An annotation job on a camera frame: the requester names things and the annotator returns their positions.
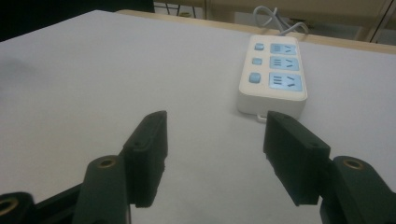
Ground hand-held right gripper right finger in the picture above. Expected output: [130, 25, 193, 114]
[262, 110, 332, 207]

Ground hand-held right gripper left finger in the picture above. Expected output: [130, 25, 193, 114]
[119, 110, 169, 209]

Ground white power strip blue sockets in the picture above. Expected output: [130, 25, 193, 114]
[236, 34, 308, 123]

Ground black metal stand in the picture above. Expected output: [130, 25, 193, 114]
[162, 2, 198, 19]

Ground grey power strip cable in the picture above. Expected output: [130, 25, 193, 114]
[252, 5, 310, 36]

